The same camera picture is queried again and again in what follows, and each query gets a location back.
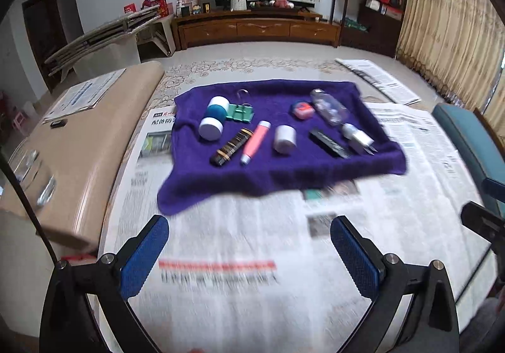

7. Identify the black tube white script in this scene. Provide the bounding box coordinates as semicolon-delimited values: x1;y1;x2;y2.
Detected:
309;129;351;159

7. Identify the white charger plug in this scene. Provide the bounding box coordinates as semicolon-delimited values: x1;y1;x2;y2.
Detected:
347;129;377;155

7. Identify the white cylinder jar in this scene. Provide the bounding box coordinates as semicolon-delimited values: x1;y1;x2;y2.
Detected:
273;125;296;155

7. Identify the clear plastic bottle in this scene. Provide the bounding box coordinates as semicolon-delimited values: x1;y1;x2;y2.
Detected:
310;89;348;127

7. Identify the blue white deodorant stick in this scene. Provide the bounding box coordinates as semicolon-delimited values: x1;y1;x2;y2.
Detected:
199;96;229;142

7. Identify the pink white tube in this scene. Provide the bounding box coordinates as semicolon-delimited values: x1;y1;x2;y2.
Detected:
241;120;271;166

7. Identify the black gold striped tube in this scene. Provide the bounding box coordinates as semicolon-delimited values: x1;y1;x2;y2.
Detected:
210;128;253;167

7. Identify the pink vaseline jar blue lid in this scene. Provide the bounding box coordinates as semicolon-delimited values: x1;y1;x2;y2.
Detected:
290;101;315;121

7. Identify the green binder clip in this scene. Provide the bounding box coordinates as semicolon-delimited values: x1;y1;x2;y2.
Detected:
226;89;254;124

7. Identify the teal chair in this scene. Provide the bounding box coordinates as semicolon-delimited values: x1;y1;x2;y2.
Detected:
431;103;504;218

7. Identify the large open newspaper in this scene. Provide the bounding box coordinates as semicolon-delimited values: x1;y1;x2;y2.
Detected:
96;101;498;353

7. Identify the beige sofa armrest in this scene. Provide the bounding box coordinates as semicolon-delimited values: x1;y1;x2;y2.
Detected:
19;61;164;251

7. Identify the purple towel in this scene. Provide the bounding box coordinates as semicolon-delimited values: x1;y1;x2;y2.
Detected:
157;79;407;216

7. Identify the beige curtain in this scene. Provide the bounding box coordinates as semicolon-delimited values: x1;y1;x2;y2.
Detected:
396;0;504;135

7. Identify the folded newspaper far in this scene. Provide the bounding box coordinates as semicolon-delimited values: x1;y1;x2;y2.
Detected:
336;59;421;106

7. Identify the folded white table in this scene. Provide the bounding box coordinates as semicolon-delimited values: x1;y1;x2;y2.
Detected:
45;5;175;81

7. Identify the wooden tv cabinet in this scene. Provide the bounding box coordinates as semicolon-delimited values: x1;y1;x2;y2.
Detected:
171;8;341;50

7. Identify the black cable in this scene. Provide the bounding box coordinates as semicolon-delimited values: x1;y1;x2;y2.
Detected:
0;154;60;265

